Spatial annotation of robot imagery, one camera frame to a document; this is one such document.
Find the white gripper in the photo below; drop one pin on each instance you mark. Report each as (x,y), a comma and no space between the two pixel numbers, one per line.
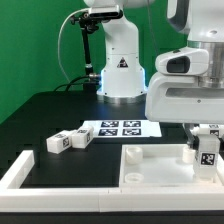
(179,99)

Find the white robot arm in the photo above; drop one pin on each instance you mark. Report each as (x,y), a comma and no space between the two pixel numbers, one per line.
(201,20)

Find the white U-shaped fence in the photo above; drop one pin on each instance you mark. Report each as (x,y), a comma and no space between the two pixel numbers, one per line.
(15,198)

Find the white square table top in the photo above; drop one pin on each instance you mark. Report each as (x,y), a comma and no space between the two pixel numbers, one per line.
(160,165)

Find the silver background camera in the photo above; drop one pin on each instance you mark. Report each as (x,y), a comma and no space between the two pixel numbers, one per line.
(107,12)

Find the black camera stand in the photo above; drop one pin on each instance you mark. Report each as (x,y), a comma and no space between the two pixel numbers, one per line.
(87,26)

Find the white tag sheet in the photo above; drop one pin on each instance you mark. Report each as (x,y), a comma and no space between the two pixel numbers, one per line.
(124,128)

